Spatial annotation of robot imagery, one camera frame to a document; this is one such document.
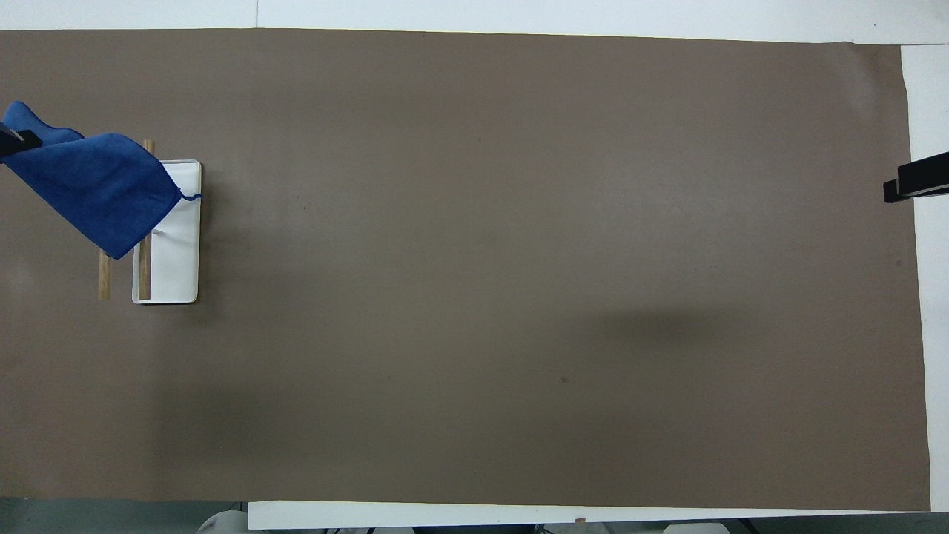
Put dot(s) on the black stand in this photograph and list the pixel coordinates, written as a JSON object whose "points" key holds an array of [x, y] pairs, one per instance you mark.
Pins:
{"points": [[923, 182]]}

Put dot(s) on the blue towel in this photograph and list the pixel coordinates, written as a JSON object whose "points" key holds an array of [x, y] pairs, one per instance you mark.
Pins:
{"points": [[104, 185]]}

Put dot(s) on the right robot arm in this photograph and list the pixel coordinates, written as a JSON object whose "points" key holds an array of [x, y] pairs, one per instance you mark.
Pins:
{"points": [[697, 529]]}

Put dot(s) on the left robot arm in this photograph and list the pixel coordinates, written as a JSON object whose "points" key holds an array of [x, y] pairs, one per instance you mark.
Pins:
{"points": [[226, 522]]}

